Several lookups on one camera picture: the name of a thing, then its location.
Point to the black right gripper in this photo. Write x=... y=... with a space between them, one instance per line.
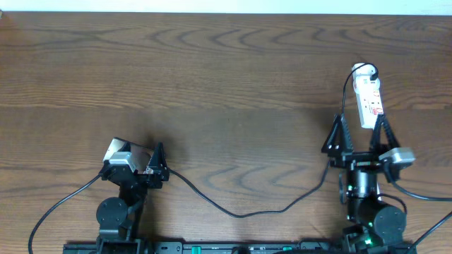
x=359 y=160

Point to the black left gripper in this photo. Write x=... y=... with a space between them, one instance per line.
x=159 y=171

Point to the Galaxy smartphone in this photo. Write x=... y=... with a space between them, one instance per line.
x=136 y=157

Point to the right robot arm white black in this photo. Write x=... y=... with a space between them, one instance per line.
x=377 y=226

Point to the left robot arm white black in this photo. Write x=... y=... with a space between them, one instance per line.
x=119 y=217

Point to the white power strip, red switches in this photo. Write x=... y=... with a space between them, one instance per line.
x=366 y=85

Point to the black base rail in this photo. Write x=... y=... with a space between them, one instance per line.
x=204 y=248

